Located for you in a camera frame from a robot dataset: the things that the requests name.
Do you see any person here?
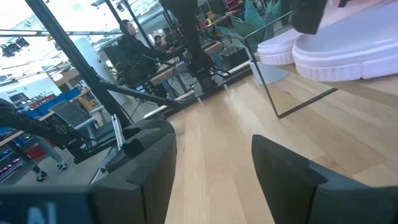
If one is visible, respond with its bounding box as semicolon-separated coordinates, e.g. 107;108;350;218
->
29;133;70;183
115;19;170;90
153;34;170;54

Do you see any black aluminium rig frame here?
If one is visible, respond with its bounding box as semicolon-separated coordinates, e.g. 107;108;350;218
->
24;0;253;131

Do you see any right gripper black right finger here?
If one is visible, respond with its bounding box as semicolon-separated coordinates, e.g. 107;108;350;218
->
251;133;398;224

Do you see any grey office chair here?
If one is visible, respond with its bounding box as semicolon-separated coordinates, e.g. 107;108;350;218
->
49;100;116;147

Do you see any black angled support beam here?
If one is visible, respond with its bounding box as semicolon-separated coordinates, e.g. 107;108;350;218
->
0;98;94;164

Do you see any wooden workbench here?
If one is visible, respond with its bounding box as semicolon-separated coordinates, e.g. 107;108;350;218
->
146;40;224;94

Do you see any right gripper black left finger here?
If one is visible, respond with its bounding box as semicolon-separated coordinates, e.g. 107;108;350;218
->
91;118;178;224

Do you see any blue storage bin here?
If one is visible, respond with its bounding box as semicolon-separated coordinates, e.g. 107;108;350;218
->
30;86;82;116

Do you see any pink rubber slide sandal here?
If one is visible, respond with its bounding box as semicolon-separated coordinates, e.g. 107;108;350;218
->
292;0;398;83
257;27;303;67

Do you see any wooden shelf black metal frame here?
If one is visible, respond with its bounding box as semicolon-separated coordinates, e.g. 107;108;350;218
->
244;9;398;119

